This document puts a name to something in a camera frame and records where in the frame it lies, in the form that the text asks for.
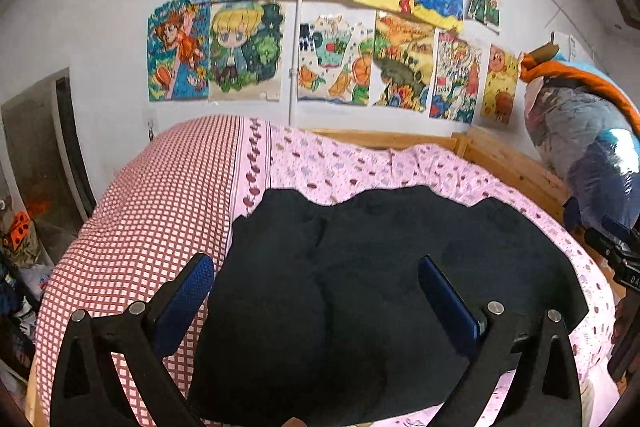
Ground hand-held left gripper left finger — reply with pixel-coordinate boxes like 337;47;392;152
50;253;216;427

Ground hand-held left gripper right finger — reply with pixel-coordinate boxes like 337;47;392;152
419;255;584;427

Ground black padded jacket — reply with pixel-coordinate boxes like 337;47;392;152
187;186;590;425

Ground clear plastic bag of clothes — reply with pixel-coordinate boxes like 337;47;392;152
522;74;640;234

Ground red checked quilt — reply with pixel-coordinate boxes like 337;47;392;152
34;114;247;427

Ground pile of clutter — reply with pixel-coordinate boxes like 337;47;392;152
0;249;57;390

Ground orange cloth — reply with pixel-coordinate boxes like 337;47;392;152
519;44;640;134

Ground pink floral bedsheet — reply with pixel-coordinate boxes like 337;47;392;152
230;116;622;427

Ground orange spotted toy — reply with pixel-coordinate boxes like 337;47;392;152
0;211;34;254

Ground framed glass panel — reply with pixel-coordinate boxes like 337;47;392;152
0;67;99;259

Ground wooden bed frame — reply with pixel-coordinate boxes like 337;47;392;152
27;126;617;427

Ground yellow chick wall drawing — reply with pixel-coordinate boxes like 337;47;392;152
479;44;521;126

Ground small white wall paper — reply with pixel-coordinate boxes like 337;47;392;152
551;31;582;62

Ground red white cartoon wall drawing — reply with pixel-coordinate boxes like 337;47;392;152
428;29;484;124

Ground orange-haired girl wall drawing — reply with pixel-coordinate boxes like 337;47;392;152
147;0;211;104

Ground dinosaur wall drawing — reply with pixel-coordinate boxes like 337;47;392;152
372;11;437;114

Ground blonde girl wall drawing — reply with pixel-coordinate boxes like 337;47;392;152
207;0;285;102

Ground white wall pipe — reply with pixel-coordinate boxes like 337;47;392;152
287;0;302;126

